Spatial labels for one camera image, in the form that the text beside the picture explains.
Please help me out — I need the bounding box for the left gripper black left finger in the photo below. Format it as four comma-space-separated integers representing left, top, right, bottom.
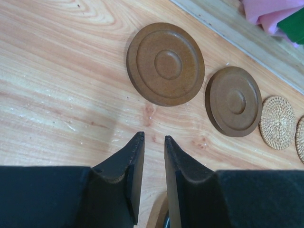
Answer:
0, 132, 145, 228

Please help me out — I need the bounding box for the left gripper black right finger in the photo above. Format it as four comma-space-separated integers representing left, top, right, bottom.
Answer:
164, 136, 304, 228

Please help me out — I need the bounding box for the brown wooden coaster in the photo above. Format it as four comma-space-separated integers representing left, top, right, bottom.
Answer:
205, 66, 262, 137
126, 22, 205, 106

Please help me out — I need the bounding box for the woven rattan coaster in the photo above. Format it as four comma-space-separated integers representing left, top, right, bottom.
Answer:
259, 95, 296, 150
295, 116, 304, 163

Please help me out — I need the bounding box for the black plastic tray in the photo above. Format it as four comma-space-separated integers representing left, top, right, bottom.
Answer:
163, 214, 170, 228

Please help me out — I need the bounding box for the wooden clothes rack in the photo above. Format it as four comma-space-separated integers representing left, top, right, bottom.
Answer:
173, 0, 304, 93

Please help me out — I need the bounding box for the green garment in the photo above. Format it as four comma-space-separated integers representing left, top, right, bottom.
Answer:
277, 8, 304, 45

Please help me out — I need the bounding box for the pink shirt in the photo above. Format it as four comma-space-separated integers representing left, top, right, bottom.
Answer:
242, 0, 304, 47

